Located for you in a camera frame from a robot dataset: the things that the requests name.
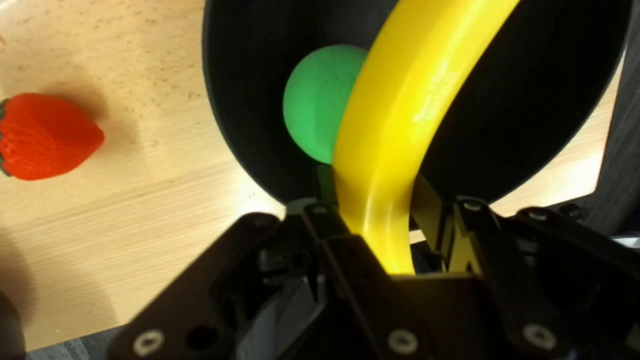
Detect green smooth toy ball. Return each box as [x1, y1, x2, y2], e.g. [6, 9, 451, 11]
[283, 45, 366, 165]

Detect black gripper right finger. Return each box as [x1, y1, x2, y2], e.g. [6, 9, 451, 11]
[452, 198, 640, 360]

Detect black bowl near avocado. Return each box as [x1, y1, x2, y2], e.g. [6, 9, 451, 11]
[203, 0, 634, 202]

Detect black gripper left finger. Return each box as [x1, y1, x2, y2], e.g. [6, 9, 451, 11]
[109, 202, 402, 360]

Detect yellow toy banana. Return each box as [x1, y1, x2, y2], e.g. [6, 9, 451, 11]
[332, 0, 521, 275]

